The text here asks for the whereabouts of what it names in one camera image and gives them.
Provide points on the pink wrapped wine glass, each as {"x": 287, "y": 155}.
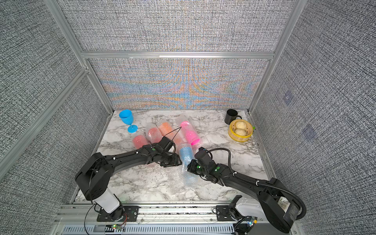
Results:
{"x": 189, "y": 132}

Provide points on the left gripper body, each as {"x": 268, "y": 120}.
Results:
{"x": 170, "y": 160}

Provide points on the red wine glass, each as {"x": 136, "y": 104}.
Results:
{"x": 153, "y": 134}

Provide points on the blue wine glass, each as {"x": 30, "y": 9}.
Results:
{"x": 127, "y": 117}
{"x": 186, "y": 154}

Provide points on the aluminium frame crossbar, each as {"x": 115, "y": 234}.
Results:
{"x": 179, "y": 55}

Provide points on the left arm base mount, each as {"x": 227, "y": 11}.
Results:
{"x": 121, "y": 214}

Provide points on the coral wrapped wine glass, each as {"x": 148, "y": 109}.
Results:
{"x": 139, "y": 141}

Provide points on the black mug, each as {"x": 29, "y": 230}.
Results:
{"x": 231, "y": 115}

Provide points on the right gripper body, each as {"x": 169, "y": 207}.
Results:
{"x": 196, "y": 168}

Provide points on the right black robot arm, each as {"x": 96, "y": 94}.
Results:
{"x": 280, "y": 206}

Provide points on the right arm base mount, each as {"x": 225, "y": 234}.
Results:
{"x": 239, "y": 208}

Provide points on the upper white bun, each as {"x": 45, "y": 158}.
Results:
{"x": 241, "y": 125}

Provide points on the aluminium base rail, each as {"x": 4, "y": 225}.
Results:
{"x": 160, "y": 218}

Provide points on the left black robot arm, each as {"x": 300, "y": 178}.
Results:
{"x": 93, "y": 178}

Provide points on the orange wrapped wine glass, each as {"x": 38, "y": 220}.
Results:
{"x": 173, "y": 134}

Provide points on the bubble wrap sheet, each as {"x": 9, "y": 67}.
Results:
{"x": 183, "y": 186}
{"x": 190, "y": 180}

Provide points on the yellow bamboo steamer basket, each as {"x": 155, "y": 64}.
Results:
{"x": 231, "y": 132}

